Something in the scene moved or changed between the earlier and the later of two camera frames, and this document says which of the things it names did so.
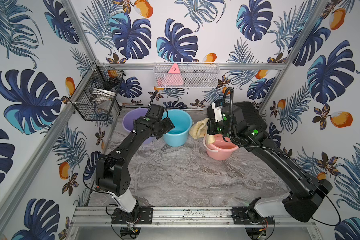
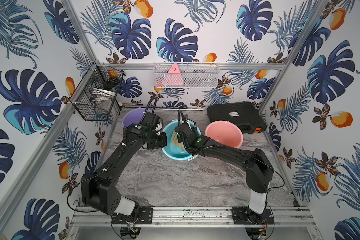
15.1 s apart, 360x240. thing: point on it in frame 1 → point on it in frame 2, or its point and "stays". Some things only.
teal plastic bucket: (183, 120) → (170, 150)
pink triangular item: (173, 77) stays
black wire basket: (94, 98) stays
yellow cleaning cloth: (198, 129) → (175, 141)
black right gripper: (211, 123) → (193, 130)
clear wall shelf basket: (200, 74) stays
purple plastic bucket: (130, 115) stays
